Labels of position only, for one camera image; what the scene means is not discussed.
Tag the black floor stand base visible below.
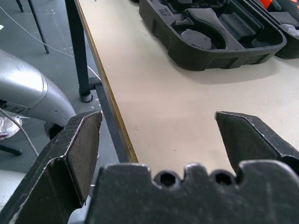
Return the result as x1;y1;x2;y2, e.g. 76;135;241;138
0;141;23;156

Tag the black plastic tool case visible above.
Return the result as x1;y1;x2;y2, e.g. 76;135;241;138
139;0;299;72

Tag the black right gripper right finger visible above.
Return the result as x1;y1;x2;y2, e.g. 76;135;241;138
214;111;299;175

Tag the white sneaker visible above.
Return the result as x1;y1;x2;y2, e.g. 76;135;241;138
0;115;24;141

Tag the black table frame rail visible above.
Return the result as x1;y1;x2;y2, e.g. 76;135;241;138
88;78;129;164

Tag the black thin stand leg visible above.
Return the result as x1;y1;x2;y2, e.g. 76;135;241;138
17;0;50;55

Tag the black table leg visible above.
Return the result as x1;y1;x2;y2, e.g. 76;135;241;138
65;0;93;103

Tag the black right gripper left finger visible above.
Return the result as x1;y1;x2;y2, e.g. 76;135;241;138
0;110;103;224

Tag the thin white cable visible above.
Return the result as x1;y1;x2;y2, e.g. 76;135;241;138
0;6;100;80

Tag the grey cable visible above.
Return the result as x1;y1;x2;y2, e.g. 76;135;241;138
0;107;39;157

